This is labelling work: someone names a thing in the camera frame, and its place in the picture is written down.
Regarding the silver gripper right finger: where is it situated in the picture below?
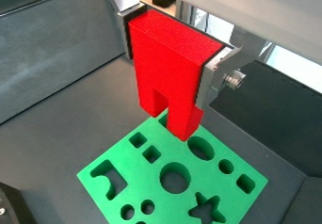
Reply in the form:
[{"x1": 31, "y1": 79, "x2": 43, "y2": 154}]
[{"x1": 196, "y1": 28, "x2": 268, "y2": 109}]

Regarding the green shape-sorting board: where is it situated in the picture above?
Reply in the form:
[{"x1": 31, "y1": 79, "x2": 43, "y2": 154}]
[{"x1": 77, "y1": 113, "x2": 269, "y2": 224}]

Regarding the red double-square peg object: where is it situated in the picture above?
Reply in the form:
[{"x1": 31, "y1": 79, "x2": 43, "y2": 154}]
[{"x1": 130, "y1": 9, "x2": 224, "y2": 140}]

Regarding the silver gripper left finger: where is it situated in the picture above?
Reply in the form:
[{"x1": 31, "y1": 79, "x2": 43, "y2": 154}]
[{"x1": 110, "y1": 0, "x2": 148, "y2": 58}]

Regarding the black box at corner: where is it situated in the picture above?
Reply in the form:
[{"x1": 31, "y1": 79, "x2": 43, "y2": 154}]
[{"x1": 0, "y1": 182, "x2": 38, "y2": 224}]

